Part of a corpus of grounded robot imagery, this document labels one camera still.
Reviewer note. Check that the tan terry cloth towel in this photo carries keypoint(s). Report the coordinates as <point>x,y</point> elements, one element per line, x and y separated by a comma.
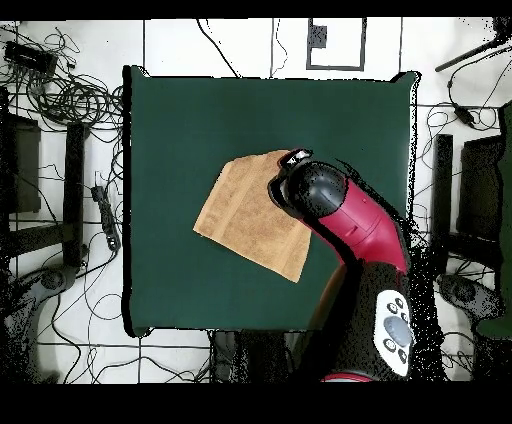
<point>240,216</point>

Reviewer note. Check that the dark grey square tag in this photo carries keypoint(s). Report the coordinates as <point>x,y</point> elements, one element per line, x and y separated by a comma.
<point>318,36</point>

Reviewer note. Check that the black tripod rod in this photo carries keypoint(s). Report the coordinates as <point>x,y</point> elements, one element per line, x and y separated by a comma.
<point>460,59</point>

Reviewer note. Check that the black power adapter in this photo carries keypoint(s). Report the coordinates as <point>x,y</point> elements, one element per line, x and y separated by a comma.
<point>464,114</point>

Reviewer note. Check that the black metal stand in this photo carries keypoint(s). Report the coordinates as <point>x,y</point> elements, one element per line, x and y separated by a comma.
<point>74,180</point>
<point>443,180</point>

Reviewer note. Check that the black power strip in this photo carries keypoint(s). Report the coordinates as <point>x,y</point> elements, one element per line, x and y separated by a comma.
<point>107,218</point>

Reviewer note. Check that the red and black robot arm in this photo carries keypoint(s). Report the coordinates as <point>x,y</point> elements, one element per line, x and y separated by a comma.
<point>360,228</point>

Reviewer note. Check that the grey square frame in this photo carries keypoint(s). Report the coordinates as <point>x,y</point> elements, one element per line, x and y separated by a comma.
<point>336,67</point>

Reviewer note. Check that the dark green table cloth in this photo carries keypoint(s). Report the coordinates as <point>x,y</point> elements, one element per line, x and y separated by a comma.
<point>180,120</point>

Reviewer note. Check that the grey pedestal leg round foot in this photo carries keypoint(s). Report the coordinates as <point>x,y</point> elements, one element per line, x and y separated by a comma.
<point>464,292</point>
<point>52,278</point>

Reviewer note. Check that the black electronics box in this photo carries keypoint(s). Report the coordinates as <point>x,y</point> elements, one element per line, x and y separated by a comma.
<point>30,59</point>

